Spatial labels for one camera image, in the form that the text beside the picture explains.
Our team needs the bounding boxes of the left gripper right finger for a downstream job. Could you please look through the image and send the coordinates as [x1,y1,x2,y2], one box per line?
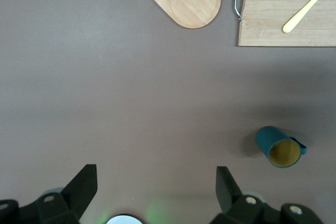
[211,166,279,224]

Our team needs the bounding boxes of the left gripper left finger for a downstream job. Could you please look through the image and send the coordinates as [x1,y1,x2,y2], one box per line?
[19,164,99,224]

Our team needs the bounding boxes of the dark teal cup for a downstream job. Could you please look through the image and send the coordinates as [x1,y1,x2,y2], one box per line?
[256,125,308,169]

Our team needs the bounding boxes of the wooden cup rack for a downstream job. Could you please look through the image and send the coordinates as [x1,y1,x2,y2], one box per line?
[141,0,222,29]

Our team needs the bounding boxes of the wooden cutting board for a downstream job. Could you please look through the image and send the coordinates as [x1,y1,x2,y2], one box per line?
[234,0,336,48]

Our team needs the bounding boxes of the yellow plastic fork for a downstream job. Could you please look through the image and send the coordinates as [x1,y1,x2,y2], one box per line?
[282,0,336,34]

